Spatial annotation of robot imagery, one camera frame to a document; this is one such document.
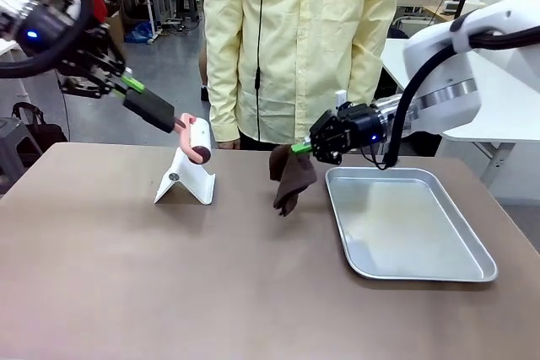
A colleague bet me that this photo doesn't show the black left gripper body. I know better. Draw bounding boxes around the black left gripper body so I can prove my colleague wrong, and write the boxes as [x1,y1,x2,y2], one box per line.
[15,0,116,67]

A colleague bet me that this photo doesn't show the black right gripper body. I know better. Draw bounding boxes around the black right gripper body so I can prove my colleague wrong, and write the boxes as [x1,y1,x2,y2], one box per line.
[337,101,387,155]

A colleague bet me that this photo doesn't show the brown cloth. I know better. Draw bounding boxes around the brown cloth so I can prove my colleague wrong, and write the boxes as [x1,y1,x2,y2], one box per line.
[268,144,318,218]

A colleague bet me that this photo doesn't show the pink lint roller black handle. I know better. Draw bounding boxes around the pink lint roller black handle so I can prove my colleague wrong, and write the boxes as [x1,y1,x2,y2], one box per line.
[121,89,213,165]

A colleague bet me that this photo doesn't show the cardboard box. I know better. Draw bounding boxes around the cardboard box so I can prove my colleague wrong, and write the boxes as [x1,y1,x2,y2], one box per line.
[103,8,127,50]

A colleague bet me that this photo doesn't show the blue plastic bag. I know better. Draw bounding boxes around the blue plastic bag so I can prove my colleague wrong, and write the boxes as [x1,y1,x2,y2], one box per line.
[124,21,154,46]

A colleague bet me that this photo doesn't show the black bag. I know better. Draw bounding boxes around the black bag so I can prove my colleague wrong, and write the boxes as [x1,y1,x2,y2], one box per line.
[11,101,69,167]

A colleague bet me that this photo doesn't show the person in yellow shirt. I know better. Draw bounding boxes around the person in yellow shirt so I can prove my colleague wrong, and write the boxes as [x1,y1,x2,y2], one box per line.
[203,0,404,151]

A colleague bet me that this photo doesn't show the person in green shirt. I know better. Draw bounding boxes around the person in green shirt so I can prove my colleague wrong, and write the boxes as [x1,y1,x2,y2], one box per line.
[197,0,211,102]

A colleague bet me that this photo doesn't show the grey stool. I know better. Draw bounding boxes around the grey stool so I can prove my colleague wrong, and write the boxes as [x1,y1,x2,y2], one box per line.
[0,117,44,196]

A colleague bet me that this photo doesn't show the silver metal tray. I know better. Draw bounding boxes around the silver metal tray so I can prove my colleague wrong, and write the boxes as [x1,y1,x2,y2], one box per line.
[324,167,499,283]

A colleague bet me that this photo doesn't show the white lint roller stand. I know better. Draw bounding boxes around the white lint roller stand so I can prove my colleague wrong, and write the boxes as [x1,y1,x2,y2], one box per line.
[154,147,217,206]

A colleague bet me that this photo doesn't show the wooden background desk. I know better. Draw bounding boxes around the wooden background desk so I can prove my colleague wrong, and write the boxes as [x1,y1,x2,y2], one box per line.
[421,2,461,24]

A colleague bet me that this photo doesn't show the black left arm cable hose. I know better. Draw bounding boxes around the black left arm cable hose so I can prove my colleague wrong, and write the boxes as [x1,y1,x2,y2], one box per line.
[0,0,95,81]

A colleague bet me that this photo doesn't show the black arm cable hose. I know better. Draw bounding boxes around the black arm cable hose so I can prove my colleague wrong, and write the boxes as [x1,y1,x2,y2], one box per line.
[360,24,540,171]
[0,0,95,81]

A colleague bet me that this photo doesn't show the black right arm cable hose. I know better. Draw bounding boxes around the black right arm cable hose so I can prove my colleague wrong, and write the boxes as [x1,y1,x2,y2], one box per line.
[360,24,540,171]

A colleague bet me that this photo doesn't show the black lanyard cord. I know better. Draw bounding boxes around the black lanyard cord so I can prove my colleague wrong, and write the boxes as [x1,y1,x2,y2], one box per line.
[251,0,267,92]

